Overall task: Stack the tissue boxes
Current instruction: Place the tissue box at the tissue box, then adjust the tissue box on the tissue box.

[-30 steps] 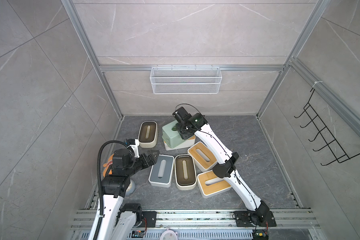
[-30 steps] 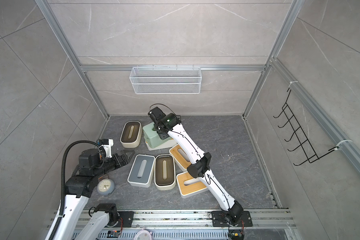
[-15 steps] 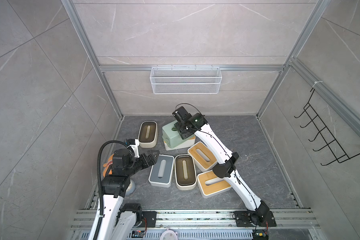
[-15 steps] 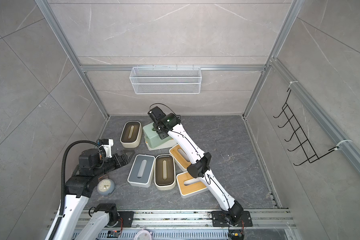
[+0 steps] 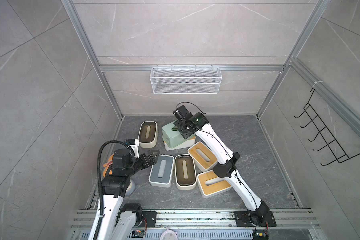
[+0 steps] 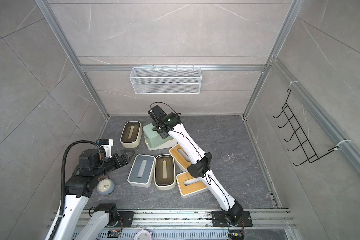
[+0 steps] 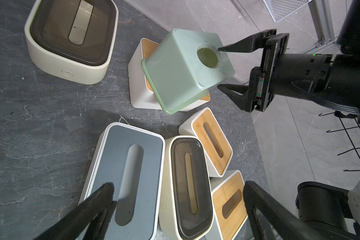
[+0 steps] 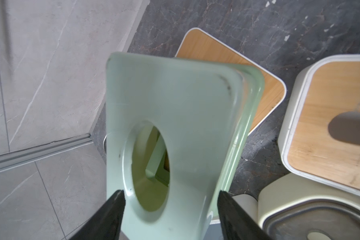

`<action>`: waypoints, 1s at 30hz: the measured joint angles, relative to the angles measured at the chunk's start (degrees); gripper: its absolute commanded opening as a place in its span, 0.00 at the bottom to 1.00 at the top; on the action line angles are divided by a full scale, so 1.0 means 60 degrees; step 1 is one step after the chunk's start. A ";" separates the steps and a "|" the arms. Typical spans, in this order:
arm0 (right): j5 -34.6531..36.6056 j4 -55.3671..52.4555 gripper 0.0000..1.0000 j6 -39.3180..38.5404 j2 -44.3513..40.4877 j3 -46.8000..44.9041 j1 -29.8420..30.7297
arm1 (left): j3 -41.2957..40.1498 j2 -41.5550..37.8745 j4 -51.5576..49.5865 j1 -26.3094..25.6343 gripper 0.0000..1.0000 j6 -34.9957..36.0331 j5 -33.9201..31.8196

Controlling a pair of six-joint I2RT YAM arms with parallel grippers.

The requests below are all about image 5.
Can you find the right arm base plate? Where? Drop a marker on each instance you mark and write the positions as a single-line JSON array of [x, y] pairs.
[[249, 219]]

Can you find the large white bamboo-lid tissue box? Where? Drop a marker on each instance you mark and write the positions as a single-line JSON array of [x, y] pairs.
[[185, 145]]

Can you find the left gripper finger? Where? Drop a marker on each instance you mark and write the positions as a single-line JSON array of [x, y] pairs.
[[153, 161], [154, 153]]

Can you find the white round object bottom edge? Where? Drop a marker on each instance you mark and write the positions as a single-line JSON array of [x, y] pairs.
[[169, 235]]

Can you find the bamboo-lid tissue box front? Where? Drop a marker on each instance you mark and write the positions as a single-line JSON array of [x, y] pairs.
[[211, 185]]

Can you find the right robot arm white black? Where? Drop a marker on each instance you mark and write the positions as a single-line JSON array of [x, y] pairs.
[[227, 170]]

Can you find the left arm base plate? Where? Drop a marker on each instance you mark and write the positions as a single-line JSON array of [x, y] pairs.
[[146, 219]]

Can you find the black wire hook rack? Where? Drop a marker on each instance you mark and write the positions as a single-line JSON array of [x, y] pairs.
[[323, 131]]

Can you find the white wire mesh basket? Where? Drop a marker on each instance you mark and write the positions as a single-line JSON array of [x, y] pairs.
[[185, 80]]

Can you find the bamboo-lid tissue box middle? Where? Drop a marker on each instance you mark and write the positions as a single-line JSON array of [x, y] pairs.
[[203, 157]]

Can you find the orange toy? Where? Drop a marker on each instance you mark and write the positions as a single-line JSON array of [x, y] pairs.
[[108, 166]]

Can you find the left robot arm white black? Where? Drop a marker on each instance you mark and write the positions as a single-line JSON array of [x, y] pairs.
[[113, 188]]

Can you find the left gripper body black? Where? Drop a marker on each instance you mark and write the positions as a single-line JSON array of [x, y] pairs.
[[140, 163]]

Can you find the green square tissue box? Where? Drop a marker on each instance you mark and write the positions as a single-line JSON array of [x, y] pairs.
[[172, 136]]

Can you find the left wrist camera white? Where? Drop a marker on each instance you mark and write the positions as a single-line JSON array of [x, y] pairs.
[[133, 146]]

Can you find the cream box dark lid centre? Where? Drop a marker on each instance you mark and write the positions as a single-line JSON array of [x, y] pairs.
[[185, 172]]

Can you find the aluminium mounting rail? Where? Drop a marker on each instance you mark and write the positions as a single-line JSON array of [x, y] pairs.
[[197, 219]]

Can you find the white box grey-blue lid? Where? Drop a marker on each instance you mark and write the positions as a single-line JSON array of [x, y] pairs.
[[162, 172]]

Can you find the cream box dark lid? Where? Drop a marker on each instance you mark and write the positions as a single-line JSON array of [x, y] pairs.
[[185, 172], [148, 134]]

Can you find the grey round alarm clock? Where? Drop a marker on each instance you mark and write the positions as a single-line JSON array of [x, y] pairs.
[[131, 188]]

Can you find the cream box dark lid back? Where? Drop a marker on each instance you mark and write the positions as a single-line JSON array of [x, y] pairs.
[[148, 134]]

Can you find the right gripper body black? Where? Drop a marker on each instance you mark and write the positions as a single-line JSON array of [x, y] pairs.
[[182, 129]]

